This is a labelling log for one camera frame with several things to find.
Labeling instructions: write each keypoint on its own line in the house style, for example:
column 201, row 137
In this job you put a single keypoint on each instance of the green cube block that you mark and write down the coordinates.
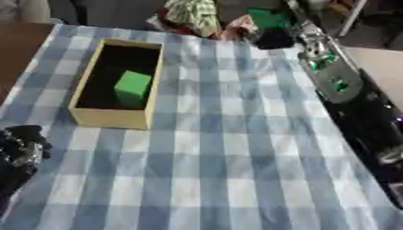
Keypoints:
column 132, row 85

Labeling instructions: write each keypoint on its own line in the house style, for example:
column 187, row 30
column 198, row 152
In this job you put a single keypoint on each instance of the white slanted pole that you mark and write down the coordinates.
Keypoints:
column 352, row 16

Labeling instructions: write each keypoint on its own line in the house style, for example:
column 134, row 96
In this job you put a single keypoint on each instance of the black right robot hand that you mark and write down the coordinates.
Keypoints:
column 274, row 38

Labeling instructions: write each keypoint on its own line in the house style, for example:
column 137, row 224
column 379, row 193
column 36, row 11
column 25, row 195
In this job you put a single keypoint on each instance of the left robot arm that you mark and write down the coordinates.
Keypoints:
column 8, row 188

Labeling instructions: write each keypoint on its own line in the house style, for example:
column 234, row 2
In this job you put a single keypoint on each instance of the pink soft toy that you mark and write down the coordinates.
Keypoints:
column 238, row 27

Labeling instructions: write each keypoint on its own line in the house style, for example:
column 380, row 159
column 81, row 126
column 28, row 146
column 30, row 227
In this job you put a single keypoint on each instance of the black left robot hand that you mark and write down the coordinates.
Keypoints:
column 23, row 143

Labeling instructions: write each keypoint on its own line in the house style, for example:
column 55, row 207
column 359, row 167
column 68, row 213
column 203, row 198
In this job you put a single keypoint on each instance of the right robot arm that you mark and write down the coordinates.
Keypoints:
column 362, row 113

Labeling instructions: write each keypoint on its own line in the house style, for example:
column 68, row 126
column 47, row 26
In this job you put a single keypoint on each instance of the tan cardboard box black inside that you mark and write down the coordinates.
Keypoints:
column 110, row 118

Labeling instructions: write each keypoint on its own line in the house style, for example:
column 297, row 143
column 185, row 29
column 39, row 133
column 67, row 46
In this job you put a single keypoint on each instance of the green white striped soft toy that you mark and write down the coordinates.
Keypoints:
column 194, row 15

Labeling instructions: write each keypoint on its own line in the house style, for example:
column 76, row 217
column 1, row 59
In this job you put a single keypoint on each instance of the green flat object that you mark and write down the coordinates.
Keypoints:
column 267, row 18

